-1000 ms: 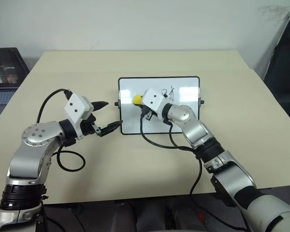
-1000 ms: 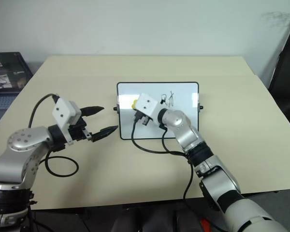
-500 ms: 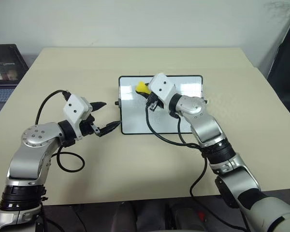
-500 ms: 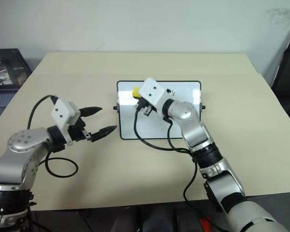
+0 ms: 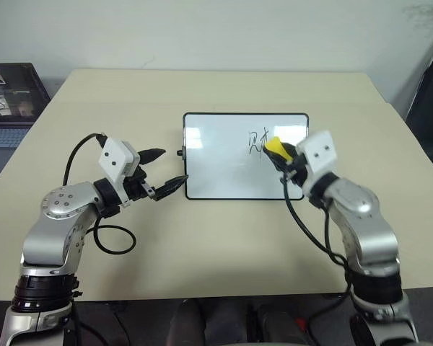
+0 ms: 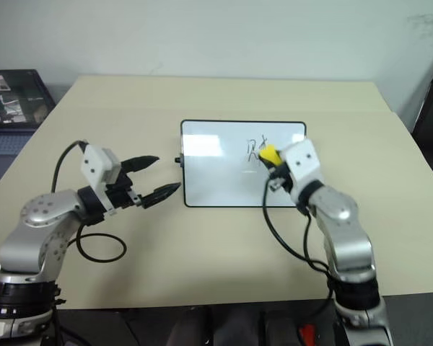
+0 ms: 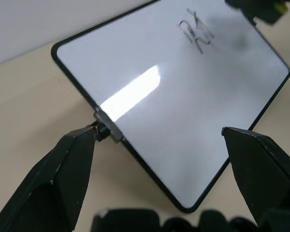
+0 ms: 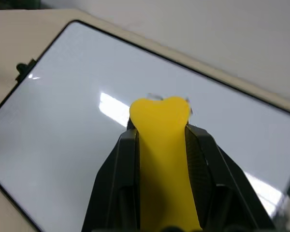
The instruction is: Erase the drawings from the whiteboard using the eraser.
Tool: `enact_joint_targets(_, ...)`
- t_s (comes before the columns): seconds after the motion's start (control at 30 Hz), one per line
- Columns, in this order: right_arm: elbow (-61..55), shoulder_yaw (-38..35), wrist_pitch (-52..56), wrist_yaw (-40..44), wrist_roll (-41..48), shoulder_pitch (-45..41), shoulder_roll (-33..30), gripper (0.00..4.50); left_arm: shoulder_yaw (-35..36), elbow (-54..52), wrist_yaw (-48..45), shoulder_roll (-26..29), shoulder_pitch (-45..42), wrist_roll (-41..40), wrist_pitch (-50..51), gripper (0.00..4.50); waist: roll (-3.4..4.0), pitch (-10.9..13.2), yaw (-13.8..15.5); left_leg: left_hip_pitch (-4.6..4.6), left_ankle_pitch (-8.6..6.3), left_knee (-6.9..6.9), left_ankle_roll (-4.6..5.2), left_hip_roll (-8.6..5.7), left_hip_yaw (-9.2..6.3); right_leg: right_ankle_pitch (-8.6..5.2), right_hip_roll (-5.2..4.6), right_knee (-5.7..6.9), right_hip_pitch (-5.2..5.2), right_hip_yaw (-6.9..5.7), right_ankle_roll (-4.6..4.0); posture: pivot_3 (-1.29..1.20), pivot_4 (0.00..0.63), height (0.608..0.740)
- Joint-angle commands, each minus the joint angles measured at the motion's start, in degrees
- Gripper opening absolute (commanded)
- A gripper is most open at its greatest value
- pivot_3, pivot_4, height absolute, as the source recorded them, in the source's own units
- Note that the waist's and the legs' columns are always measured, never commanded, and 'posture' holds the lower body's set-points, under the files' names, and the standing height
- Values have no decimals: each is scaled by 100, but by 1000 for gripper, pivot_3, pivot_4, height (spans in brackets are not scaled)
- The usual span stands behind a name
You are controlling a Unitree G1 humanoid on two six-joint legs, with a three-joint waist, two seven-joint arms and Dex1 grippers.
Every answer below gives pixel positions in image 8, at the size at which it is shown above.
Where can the black whiteboard marker clip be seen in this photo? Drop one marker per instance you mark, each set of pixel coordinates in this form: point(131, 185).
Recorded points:
point(22, 69)

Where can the yellow whiteboard eraser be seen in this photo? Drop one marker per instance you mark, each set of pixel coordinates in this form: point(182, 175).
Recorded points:
point(164, 154)

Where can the black-framed whiteboard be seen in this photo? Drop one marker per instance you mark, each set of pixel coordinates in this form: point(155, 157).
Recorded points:
point(70, 101)

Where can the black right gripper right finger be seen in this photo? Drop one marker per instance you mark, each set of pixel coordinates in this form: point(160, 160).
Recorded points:
point(215, 174)

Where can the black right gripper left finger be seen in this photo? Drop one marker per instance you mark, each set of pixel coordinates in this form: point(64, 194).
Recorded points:
point(116, 174)

